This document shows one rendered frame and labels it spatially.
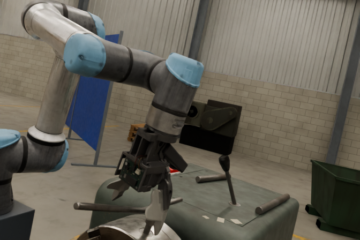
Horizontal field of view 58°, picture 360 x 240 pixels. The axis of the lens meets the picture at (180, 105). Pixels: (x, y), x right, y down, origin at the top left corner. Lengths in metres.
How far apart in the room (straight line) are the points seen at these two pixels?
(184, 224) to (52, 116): 0.51
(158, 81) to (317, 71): 10.28
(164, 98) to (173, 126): 0.06
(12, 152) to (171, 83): 0.61
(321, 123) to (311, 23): 3.05
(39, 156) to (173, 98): 0.60
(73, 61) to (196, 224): 0.50
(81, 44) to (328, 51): 10.51
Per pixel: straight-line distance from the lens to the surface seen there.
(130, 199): 0.97
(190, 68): 0.61
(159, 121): 0.62
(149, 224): 0.76
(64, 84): 1.05
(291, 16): 11.19
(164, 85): 0.62
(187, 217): 0.88
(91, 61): 0.61
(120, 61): 0.63
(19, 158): 1.09
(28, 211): 1.16
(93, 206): 0.59
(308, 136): 10.71
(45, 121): 1.09
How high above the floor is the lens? 1.56
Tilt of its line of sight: 2 degrees down
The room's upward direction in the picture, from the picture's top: 12 degrees clockwise
